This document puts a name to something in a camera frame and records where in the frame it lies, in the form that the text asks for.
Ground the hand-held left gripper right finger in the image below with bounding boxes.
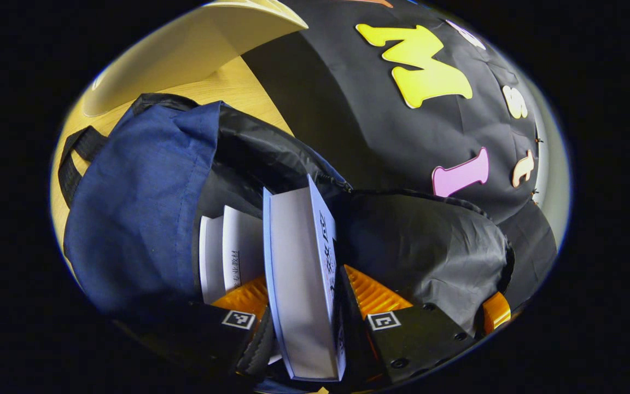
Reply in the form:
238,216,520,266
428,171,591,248
337,264,477,384

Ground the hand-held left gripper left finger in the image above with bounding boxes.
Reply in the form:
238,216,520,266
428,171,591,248
145,274,277,378

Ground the white cover book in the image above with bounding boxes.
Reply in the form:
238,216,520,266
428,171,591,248
199,205,266,304

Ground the lavender cover book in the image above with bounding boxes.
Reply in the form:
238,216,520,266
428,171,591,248
262,174,347,382

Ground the blue schoolbag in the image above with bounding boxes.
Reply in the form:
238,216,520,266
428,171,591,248
57,93,515,340

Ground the white plastic bookshelf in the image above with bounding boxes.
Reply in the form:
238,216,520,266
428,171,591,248
83,0,309,118

